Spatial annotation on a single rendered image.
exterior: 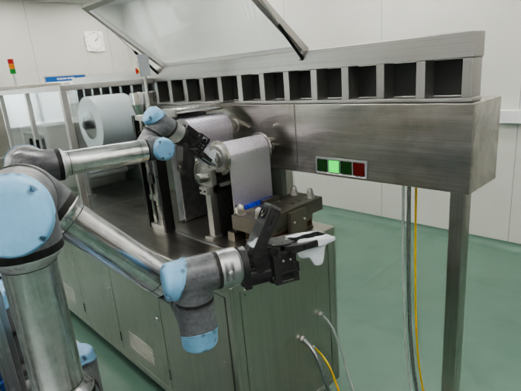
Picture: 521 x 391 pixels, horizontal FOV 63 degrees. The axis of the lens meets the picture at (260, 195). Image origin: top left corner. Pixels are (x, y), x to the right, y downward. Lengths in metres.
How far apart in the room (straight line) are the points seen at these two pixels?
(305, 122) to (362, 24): 2.68
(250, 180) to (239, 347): 0.69
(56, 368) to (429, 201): 3.82
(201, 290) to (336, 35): 3.99
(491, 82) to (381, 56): 2.37
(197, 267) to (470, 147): 1.02
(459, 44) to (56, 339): 1.34
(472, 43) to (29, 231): 1.30
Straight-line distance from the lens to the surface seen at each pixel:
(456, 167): 1.57
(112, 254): 0.91
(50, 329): 0.82
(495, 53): 3.95
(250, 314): 1.67
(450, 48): 1.55
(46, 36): 7.38
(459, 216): 1.79
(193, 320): 0.86
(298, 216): 1.80
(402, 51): 1.62
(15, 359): 1.24
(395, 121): 1.64
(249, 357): 1.76
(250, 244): 0.88
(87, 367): 1.03
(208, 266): 0.83
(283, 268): 0.88
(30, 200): 0.72
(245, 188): 1.85
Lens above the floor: 1.58
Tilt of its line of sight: 16 degrees down
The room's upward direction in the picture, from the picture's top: 5 degrees counter-clockwise
